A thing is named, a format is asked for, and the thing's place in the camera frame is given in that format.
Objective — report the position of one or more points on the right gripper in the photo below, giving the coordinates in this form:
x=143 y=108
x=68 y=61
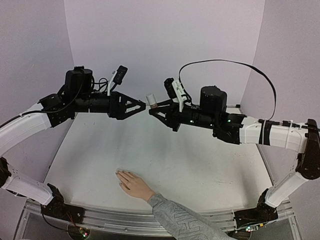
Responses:
x=175 y=114

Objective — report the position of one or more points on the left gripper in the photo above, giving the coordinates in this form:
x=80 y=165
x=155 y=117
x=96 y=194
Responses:
x=114 y=109

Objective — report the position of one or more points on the green nail polish bottle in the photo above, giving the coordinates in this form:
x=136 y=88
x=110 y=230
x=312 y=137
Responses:
x=154 y=106

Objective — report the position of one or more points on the grey sleeved forearm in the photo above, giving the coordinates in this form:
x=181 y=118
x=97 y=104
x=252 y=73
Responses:
x=183 y=223

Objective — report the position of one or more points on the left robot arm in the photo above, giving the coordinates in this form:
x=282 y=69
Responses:
x=40 y=117

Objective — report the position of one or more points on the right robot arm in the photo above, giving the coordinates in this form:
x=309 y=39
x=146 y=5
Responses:
x=303 y=138

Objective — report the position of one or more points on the person's hand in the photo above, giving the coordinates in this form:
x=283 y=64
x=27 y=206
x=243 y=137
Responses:
x=134 y=186

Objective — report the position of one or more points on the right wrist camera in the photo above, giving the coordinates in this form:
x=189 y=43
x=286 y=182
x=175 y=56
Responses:
x=176 y=92

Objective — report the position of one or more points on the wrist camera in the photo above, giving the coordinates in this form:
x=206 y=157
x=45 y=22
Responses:
x=116 y=79
x=176 y=92

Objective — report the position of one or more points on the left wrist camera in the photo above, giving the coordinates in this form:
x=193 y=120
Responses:
x=116 y=79

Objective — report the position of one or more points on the aluminium front rail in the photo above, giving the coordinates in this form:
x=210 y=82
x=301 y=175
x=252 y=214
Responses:
x=145 y=224

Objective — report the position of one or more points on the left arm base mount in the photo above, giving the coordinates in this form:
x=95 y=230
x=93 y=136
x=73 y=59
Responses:
x=58 y=209

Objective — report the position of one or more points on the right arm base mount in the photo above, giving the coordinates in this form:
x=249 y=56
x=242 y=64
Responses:
x=261 y=214

